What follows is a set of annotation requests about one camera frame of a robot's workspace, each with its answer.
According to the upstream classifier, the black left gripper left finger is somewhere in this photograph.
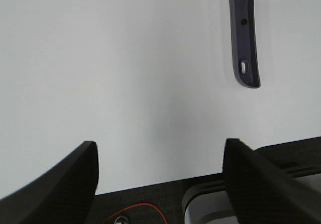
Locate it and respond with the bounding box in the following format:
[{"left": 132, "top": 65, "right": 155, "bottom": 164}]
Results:
[{"left": 1, "top": 141, "right": 99, "bottom": 223}]

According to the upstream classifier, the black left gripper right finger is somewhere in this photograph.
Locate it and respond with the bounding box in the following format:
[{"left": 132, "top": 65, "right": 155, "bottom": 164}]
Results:
[{"left": 222, "top": 139, "right": 320, "bottom": 223}]

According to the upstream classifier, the purple plastic dustpan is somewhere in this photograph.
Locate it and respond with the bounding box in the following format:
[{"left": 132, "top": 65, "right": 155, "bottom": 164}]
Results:
[{"left": 229, "top": 0, "right": 261, "bottom": 88}]

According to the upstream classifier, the red wire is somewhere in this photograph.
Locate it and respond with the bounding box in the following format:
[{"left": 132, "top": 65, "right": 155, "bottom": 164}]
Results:
[{"left": 101, "top": 202, "right": 169, "bottom": 224}]

